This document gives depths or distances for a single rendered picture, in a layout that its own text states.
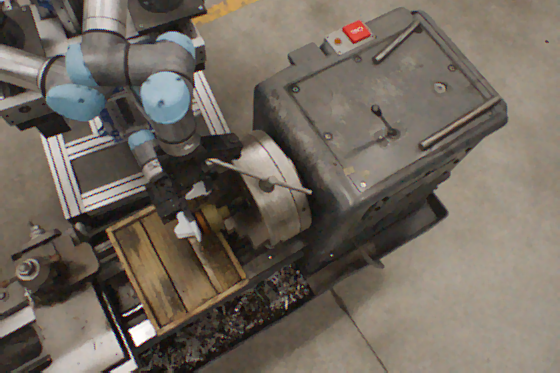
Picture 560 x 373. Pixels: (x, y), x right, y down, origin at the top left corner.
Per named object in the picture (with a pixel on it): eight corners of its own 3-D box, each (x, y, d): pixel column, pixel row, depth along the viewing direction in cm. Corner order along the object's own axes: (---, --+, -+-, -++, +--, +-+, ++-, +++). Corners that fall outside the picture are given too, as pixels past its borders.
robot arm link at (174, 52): (132, 27, 85) (124, 72, 79) (195, 28, 86) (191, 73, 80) (140, 58, 92) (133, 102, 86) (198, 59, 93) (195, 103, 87)
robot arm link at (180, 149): (185, 105, 88) (205, 135, 84) (190, 120, 92) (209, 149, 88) (148, 122, 86) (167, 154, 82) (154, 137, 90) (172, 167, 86)
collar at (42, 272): (43, 250, 119) (38, 247, 116) (55, 277, 116) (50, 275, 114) (12, 266, 117) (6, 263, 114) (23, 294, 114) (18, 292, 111)
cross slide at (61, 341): (68, 227, 141) (63, 222, 137) (128, 358, 128) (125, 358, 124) (13, 254, 137) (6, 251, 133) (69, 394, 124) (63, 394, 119)
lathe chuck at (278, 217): (237, 148, 150) (252, 121, 120) (285, 235, 149) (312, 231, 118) (212, 160, 148) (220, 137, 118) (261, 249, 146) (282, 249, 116)
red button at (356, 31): (357, 23, 138) (359, 18, 137) (369, 38, 137) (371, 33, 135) (341, 31, 137) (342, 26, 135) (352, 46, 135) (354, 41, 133)
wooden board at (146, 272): (195, 188, 155) (193, 183, 151) (249, 283, 144) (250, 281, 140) (108, 232, 147) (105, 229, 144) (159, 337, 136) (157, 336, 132)
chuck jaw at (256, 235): (258, 200, 129) (281, 237, 126) (258, 206, 134) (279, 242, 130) (222, 220, 127) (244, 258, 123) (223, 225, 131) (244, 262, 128)
